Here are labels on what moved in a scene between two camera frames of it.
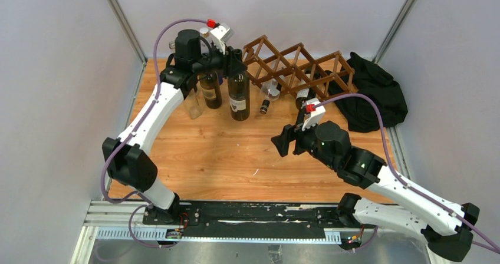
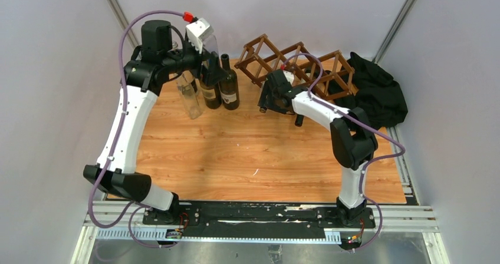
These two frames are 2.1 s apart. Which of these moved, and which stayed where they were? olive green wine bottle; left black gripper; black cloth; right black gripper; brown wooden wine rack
Moved: right black gripper; left black gripper
Stayed: brown wooden wine rack; olive green wine bottle; black cloth
